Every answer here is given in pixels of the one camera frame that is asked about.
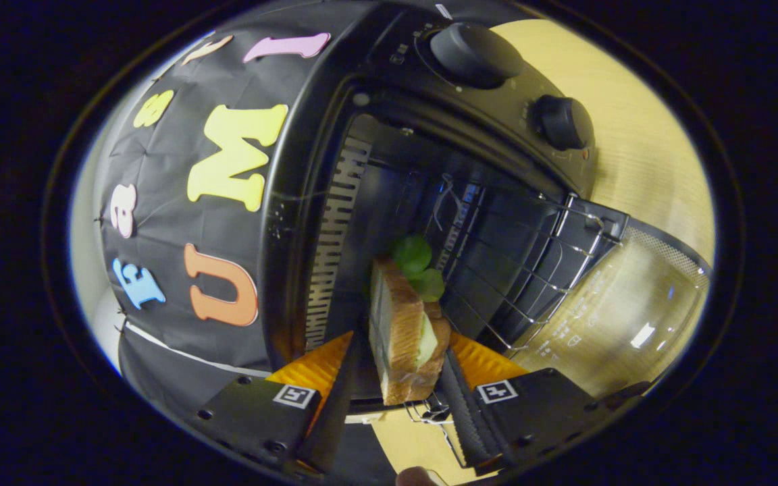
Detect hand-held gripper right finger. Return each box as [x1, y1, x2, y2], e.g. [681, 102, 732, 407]
[436, 331, 653, 473]

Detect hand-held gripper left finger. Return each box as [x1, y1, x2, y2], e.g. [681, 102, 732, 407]
[194, 329, 363, 477]

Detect toasted sandwich with lettuce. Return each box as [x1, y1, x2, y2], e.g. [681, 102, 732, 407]
[367, 234, 454, 406]

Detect black toaster oven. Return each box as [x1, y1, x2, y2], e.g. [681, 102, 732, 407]
[259, 0, 712, 419]

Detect black backdrop cloth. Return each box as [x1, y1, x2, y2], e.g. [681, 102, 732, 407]
[92, 7, 363, 433]

